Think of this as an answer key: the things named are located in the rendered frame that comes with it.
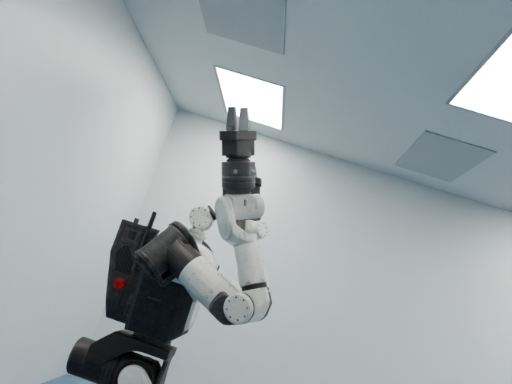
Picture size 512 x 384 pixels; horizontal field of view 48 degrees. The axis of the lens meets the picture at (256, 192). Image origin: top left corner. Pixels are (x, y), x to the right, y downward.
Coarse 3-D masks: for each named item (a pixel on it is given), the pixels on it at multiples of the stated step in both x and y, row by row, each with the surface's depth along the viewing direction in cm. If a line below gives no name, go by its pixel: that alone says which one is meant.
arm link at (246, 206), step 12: (228, 180) 145; (240, 180) 144; (252, 180) 146; (228, 192) 147; (240, 192) 146; (240, 204) 146; (252, 204) 148; (264, 204) 150; (240, 216) 147; (252, 216) 149
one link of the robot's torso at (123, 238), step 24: (120, 240) 168; (144, 240) 164; (120, 264) 167; (216, 264) 180; (120, 288) 163; (144, 288) 163; (168, 288) 163; (120, 312) 165; (144, 312) 163; (168, 312) 163; (192, 312) 167; (144, 336) 167; (168, 336) 164
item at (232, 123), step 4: (228, 108) 145; (232, 108) 144; (228, 112) 145; (232, 112) 144; (228, 116) 145; (232, 116) 144; (236, 116) 144; (228, 120) 145; (232, 120) 144; (236, 120) 144; (228, 124) 145; (232, 124) 144; (236, 124) 144; (228, 128) 144; (232, 128) 144; (236, 128) 144
